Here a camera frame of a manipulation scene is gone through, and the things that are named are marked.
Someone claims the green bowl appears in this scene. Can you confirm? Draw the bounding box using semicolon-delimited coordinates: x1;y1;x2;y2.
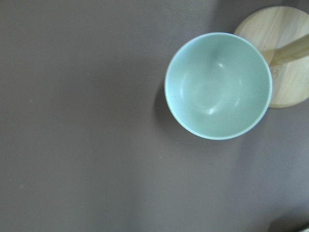
164;32;272;140

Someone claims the wooden cup stand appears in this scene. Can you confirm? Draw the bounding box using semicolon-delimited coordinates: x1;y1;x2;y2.
234;6;309;108

